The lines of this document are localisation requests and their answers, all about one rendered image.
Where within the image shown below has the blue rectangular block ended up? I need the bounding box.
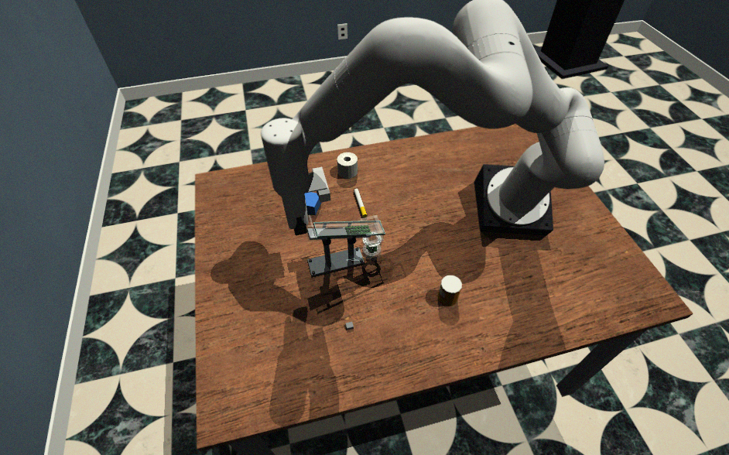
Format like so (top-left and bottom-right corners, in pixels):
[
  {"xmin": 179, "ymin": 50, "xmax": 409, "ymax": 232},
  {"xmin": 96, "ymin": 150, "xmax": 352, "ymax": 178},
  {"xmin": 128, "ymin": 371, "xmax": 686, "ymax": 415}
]
[{"xmin": 305, "ymin": 192, "xmax": 321, "ymax": 215}]

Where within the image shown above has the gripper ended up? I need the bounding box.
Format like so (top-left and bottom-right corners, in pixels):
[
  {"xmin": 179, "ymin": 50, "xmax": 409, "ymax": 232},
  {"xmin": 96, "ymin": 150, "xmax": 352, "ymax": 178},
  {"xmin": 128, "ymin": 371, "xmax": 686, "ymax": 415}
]
[{"xmin": 279, "ymin": 191, "xmax": 309, "ymax": 235}]

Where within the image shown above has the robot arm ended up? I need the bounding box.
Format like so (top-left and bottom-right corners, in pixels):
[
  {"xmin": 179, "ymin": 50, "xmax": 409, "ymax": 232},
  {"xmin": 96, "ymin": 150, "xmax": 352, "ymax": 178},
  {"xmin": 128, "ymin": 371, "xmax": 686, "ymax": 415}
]
[{"xmin": 261, "ymin": 0, "xmax": 604, "ymax": 225}]

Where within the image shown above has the white cylinder with yellow cap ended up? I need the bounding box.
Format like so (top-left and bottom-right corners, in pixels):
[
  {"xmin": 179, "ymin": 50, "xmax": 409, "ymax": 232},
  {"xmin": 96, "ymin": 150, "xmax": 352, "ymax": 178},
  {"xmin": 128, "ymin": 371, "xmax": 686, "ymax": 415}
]
[{"xmin": 354, "ymin": 189, "xmax": 367, "ymax": 217}]

